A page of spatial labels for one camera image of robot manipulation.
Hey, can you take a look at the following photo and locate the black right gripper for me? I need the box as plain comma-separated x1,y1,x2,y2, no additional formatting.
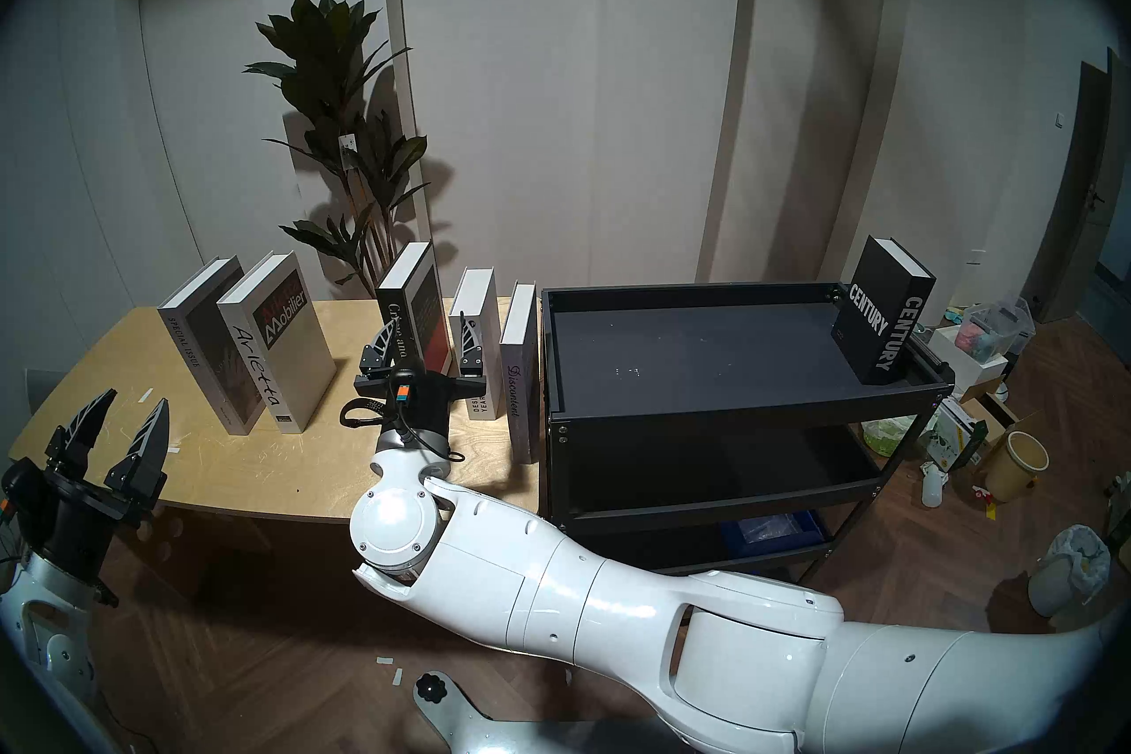
353,316,490,445

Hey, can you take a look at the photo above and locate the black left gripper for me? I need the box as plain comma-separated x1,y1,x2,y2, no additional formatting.
0,387,171,586

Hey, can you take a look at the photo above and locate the black Century book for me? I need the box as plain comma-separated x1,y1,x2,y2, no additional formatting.
831,235,936,386

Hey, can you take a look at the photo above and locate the light wooden display table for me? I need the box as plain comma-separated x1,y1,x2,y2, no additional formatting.
9,297,542,550

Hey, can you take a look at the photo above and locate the black metal shelf cart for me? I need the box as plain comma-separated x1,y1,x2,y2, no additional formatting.
539,281,955,585

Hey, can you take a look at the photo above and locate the Crime and Punishment book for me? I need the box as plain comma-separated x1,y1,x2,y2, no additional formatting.
376,241,453,378

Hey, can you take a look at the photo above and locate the white Design Hotels yearbook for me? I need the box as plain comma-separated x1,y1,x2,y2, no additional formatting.
448,268,503,420

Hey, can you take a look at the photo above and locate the grey Discontent book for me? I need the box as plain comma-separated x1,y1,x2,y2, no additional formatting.
498,281,540,465

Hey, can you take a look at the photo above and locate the grey Special Issue book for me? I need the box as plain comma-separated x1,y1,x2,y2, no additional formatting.
157,257,266,436

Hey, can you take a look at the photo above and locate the Arietta Mobilier book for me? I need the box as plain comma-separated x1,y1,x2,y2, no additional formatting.
216,251,338,435

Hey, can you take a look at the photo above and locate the tall green leafy plant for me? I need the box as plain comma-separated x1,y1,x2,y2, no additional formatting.
243,0,431,298

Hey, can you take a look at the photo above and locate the blue bin with clear bag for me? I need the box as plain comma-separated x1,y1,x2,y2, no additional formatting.
717,509,827,550

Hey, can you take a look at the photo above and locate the pale green plastic bag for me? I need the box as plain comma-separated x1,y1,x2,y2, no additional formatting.
862,415,920,458

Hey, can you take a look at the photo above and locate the green and white carton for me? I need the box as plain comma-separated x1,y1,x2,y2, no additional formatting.
926,397,989,472

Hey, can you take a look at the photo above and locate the white square box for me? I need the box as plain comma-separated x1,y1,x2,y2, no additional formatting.
928,326,1008,395

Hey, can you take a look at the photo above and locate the brown cardboard box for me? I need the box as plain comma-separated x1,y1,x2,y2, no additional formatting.
959,381,1026,444

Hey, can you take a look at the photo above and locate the clear plastic storage box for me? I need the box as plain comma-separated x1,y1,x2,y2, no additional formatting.
954,300,1036,363

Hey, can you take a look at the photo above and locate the beige round bucket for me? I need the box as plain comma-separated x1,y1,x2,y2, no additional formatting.
983,431,1051,504

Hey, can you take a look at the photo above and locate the white bin with plastic bag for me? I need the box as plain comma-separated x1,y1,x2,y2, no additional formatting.
1028,524,1112,619

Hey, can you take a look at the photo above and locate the dark brown door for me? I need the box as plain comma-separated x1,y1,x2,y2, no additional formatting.
1023,50,1131,325

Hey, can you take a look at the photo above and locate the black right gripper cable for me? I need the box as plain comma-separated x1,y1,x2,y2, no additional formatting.
340,397,465,463

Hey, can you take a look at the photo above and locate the grey metal robot base plate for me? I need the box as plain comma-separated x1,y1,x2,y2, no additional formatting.
415,671,672,754

